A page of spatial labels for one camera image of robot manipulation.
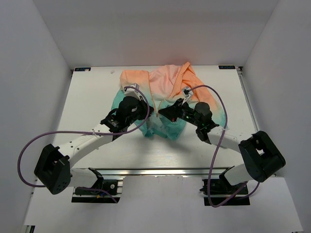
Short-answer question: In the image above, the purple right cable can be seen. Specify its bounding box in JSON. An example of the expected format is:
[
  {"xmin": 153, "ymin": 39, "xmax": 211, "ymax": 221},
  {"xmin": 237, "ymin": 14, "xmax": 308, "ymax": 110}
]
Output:
[{"xmin": 184, "ymin": 84, "xmax": 260, "ymax": 208}]

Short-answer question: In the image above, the peach and teal jacket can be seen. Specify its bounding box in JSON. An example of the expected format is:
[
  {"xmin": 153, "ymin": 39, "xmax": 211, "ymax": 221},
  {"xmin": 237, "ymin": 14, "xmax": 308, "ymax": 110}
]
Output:
[{"xmin": 120, "ymin": 62, "xmax": 225, "ymax": 140}]

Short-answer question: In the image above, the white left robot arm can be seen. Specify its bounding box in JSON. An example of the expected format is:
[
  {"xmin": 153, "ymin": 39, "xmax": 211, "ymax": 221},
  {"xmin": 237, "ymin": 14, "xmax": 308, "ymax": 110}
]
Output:
[{"xmin": 34, "ymin": 96, "xmax": 154, "ymax": 195}]

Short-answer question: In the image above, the purple cable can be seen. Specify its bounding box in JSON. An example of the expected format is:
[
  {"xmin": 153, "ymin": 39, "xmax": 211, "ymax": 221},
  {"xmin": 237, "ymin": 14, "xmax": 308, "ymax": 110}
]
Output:
[
  {"xmin": 184, "ymin": 84, "xmax": 260, "ymax": 208},
  {"xmin": 17, "ymin": 86, "xmax": 150, "ymax": 202}
]

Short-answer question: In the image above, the aluminium table rail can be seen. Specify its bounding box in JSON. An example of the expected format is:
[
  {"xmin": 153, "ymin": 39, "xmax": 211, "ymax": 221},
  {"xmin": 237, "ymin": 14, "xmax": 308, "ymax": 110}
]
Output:
[{"xmin": 72, "ymin": 166, "xmax": 234, "ymax": 177}]

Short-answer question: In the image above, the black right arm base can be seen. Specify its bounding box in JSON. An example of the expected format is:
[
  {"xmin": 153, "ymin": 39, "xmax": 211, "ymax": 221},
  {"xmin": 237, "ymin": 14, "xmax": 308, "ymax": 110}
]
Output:
[{"xmin": 198, "ymin": 167, "xmax": 250, "ymax": 206}]

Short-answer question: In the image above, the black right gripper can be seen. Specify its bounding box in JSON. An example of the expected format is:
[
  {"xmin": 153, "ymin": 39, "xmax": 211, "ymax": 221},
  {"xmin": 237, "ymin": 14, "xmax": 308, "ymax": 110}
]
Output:
[{"xmin": 159, "ymin": 98, "xmax": 201, "ymax": 128}]

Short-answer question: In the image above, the right blue table label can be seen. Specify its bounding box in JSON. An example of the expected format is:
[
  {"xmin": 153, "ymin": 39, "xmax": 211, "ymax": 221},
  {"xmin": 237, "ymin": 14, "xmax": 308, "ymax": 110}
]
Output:
[{"xmin": 218, "ymin": 65, "xmax": 236, "ymax": 69}]

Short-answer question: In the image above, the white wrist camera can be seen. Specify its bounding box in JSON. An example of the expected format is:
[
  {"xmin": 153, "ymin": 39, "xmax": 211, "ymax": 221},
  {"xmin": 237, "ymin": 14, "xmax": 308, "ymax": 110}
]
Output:
[
  {"xmin": 182, "ymin": 86, "xmax": 193, "ymax": 103},
  {"xmin": 123, "ymin": 83, "xmax": 140, "ymax": 98}
]

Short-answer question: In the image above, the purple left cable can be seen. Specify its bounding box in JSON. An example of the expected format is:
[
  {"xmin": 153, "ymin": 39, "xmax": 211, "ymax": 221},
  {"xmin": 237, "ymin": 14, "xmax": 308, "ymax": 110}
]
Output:
[{"xmin": 17, "ymin": 86, "xmax": 150, "ymax": 202}]

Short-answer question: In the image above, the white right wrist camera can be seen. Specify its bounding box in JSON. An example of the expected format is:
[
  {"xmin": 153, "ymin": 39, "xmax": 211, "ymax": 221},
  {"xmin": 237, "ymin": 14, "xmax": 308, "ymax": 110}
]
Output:
[{"xmin": 182, "ymin": 86, "xmax": 193, "ymax": 103}]

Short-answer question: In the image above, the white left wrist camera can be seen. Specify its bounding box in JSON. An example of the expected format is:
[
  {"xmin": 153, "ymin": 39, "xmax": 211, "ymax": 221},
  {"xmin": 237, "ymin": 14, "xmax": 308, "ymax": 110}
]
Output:
[{"xmin": 123, "ymin": 83, "xmax": 140, "ymax": 98}]

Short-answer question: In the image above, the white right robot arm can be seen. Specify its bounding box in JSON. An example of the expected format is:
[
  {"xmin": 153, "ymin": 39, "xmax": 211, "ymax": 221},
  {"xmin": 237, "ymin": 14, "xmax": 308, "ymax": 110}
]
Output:
[{"xmin": 159, "ymin": 99, "xmax": 286, "ymax": 194}]

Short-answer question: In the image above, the blue table label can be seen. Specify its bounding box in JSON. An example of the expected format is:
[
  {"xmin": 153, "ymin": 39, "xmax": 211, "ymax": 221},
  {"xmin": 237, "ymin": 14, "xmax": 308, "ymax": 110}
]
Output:
[
  {"xmin": 74, "ymin": 67, "xmax": 91, "ymax": 72},
  {"xmin": 218, "ymin": 65, "xmax": 236, "ymax": 69}
]

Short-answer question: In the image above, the left blue table label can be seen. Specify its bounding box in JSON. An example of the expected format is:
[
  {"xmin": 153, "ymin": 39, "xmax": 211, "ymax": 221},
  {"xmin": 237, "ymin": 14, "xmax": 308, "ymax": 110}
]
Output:
[{"xmin": 74, "ymin": 67, "xmax": 91, "ymax": 72}]

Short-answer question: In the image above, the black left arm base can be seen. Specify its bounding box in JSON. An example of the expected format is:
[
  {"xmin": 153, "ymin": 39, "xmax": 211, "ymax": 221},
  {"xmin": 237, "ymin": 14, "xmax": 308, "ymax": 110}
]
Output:
[{"xmin": 69, "ymin": 168, "xmax": 123, "ymax": 204}]

